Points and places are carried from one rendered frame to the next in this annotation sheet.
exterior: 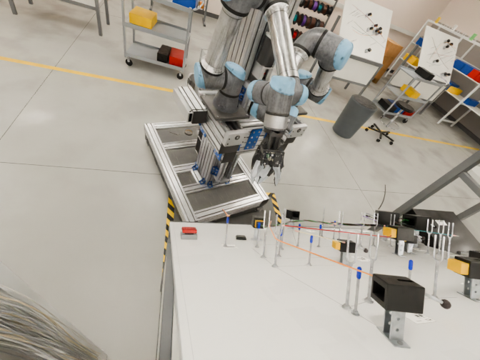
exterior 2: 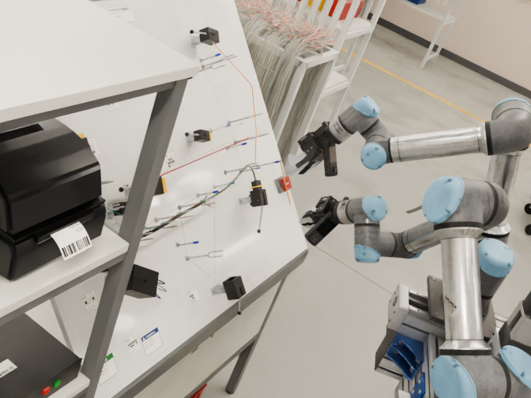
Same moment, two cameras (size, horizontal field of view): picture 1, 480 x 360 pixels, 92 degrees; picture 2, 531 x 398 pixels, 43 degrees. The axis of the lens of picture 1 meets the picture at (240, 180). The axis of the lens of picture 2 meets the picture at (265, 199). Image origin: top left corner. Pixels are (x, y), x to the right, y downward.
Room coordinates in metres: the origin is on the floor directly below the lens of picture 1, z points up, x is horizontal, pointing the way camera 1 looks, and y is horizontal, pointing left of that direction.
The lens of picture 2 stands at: (2.05, -1.49, 2.28)
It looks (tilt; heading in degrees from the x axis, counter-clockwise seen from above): 29 degrees down; 137
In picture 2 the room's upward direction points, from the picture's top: 22 degrees clockwise
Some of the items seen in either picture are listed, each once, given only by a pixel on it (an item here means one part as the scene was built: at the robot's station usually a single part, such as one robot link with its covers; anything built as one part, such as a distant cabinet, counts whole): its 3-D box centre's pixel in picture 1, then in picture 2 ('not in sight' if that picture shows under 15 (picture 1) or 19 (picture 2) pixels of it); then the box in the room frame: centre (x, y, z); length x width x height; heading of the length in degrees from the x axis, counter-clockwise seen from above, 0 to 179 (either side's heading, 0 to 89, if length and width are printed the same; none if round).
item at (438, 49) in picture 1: (423, 74); not in sight; (7.02, -3.02, 0.83); 1.18 x 0.72 x 1.65; 119
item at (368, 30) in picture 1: (351, 52); not in sight; (5.87, -1.03, 0.83); 1.18 x 0.72 x 1.65; 117
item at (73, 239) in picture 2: not in sight; (70, 239); (1.16, -1.06, 1.53); 0.07 x 0.05 x 0.03; 118
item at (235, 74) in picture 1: (231, 78); (488, 264); (1.19, 0.26, 1.33); 0.13 x 0.12 x 0.14; 132
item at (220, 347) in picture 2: not in sight; (236, 327); (0.64, -0.08, 0.60); 0.55 x 0.03 x 0.39; 116
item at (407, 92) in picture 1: (407, 95); not in sight; (5.88, -2.57, 0.54); 0.99 x 0.50 x 1.08; 120
